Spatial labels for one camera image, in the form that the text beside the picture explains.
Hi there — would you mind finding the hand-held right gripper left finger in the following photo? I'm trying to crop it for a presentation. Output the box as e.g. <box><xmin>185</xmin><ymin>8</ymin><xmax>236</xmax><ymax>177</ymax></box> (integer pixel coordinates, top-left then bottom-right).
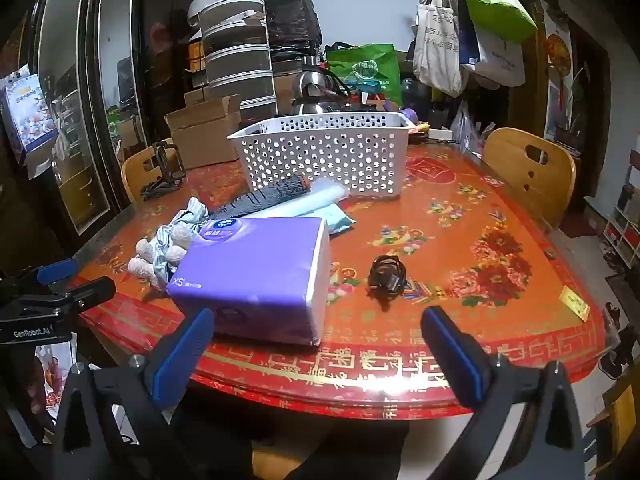
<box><xmin>50</xmin><ymin>307</ymin><xmax>216</xmax><ymax>480</ymax></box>

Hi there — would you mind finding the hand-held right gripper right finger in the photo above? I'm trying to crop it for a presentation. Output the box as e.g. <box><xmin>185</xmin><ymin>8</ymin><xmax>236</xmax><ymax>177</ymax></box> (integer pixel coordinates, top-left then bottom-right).
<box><xmin>420</xmin><ymin>305</ymin><xmax>587</xmax><ymax>480</ymax></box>

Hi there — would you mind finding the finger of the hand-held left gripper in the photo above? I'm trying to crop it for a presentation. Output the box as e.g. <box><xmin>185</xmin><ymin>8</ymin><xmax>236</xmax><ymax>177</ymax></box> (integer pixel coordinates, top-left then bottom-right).
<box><xmin>30</xmin><ymin>276</ymin><xmax>117</xmax><ymax>317</ymax></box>
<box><xmin>0</xmin><ymin>258</ymin><xmax>79</xmax><ymax>291</ymax></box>

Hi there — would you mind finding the purple tissue pack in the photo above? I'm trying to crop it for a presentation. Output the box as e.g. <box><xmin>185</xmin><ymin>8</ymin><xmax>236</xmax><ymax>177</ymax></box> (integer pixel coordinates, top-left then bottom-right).
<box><xmin>167</xmin><ymin>216</ymin><xmax>332</xmax><ymax>347</ymax></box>

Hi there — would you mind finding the grey striped sock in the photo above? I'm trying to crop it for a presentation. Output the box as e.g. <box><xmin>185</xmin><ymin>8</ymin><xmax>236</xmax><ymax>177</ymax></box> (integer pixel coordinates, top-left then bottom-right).
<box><xmin>220</xmin><ymin>174</ymin><xmax>312</xmax><ymax>218</ymax></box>

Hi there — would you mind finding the light blue plastic bag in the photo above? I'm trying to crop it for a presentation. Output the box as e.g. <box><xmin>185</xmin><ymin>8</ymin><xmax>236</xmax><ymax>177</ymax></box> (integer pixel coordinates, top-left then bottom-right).
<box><xmin>245</xmin><ymin>178</ymin><xmax>357</xmax><ymax>235</ymax></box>

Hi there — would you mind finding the white perforated plastic basket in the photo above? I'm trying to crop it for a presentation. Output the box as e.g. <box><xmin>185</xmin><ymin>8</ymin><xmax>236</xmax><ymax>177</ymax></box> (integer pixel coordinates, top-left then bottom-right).
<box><xmin>226</xmin><ymin>111</ymin><xmax>418</xmax><ymax>200</ymax></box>

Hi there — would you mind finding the plain wooden chair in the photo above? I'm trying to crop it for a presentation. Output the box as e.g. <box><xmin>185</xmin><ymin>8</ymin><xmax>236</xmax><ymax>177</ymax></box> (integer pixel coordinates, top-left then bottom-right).
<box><xmin>121</xmin><ymin>138</ymin><xmax>188</xmax><ymax>204</ymax></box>

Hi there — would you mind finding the yellow paper tag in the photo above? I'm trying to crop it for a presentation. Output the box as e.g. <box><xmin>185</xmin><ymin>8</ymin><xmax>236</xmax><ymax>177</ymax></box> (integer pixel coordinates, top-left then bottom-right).
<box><xmin>559</xmin><ymin>285</ymin><xmax>591</xmax><ymax>322</ymax></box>

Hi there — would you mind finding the black folding phone stand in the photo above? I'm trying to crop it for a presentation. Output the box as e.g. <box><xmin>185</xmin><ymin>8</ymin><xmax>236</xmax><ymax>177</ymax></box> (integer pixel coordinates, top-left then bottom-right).
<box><xmin>140</xmin><ymin>141</ymin><xmax>187</xmax><ymax>201</ymax></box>

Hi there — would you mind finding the red floral tablecloth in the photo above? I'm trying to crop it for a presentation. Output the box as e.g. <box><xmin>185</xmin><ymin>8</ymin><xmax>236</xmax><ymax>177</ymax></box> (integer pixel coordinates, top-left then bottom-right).
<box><xmin>70</xmin><ymin>145</ymin><xmax>613</xmax><ymax>421</ymax></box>

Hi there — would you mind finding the blue printed box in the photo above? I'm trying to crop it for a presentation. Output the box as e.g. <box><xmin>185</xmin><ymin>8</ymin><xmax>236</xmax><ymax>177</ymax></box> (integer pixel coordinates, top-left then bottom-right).
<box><xmin>0</xmin><ymin>65</ymin><xmax>60</xmax><ymax>153</ymax></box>

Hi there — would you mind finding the open cardboard box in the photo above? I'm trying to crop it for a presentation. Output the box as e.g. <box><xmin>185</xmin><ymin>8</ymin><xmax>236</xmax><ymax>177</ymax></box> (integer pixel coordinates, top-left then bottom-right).
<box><xmin>164</xmin><ymin>94</ymin><xmax>243</xmax><ymax>170</ymax></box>

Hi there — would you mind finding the white cube shelf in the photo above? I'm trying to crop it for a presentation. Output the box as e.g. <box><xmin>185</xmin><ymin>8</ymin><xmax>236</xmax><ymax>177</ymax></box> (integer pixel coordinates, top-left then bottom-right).
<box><xmin>602</xmin><ymin>205</ymin><xmax>640</xmax><ymax>268</ymax></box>

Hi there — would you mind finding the clear plastic bag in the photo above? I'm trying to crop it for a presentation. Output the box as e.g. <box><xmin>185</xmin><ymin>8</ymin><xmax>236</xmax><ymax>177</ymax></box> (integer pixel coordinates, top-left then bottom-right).
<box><xmin>450</xmin><ymin>100</ymin><xmax>483</xmax><ymax>153</ymax></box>

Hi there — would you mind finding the black glass door cabinet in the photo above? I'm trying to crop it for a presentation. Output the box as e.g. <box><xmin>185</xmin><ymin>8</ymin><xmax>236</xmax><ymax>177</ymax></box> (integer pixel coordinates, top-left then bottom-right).
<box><xmin>20</xmin><ymin>0</ymin><xmax>201</xmax><ymax>236</ymax></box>

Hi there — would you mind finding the grey stacked storage tower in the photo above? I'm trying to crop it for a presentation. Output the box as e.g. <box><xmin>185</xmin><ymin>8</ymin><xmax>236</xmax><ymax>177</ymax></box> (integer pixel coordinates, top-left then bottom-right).
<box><xmin>200</xmin><ymin>0</ymin><xmax>278</xmax><ymax>121</ymax></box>

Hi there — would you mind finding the brown cardboard box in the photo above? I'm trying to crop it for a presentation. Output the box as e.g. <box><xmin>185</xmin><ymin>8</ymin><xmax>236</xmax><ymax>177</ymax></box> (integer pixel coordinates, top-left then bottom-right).
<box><xmin>274</xmin><ymin>72</ymin><xmax>303</xmax><ymax>113</ymax></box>

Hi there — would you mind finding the steel kettle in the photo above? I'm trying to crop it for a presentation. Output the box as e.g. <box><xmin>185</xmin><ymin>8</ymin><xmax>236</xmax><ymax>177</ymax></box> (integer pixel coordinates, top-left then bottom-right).
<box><xmin>290</xmin><ymin>55</ymin><xmax>351</xmax><ymax>116</ymax></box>

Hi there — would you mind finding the white blue tote bag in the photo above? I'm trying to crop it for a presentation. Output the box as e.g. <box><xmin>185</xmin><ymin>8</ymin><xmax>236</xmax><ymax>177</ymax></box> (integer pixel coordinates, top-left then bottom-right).
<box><xmin>457</xmin><ymin>0</ymin><xmax>527</xmax><ymax>88</ymax></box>

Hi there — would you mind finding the green shopping bag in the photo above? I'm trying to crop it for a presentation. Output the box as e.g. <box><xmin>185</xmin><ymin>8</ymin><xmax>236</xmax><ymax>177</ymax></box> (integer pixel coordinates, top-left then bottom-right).
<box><xmin>325</xmin><ymin>42</ymin><xmax>403</xmax><ymax>108</ymax></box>

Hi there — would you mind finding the black plastic bag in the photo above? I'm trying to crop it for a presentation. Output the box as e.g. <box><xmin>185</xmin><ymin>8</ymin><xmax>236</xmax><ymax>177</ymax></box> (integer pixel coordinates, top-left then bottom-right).
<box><xmin>263</xmin><ymin>0</ymin><xmax>323</xmax><ymax>51</ymax></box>

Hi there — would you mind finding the wooden chair with handle hole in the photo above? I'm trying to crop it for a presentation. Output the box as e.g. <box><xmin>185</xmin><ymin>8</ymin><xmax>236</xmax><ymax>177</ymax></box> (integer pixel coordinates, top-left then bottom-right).
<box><xmin>481</xmin><ymin>127</ymin><xmax>577</xmax><ymax>231</ymax></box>

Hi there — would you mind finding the wall poster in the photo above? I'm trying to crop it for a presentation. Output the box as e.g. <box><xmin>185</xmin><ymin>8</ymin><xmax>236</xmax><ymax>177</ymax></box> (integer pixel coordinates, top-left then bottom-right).
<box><xmin>542</xmin><ymin>10</ymin><xmax>573</xmax><ymax>141</ymax></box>

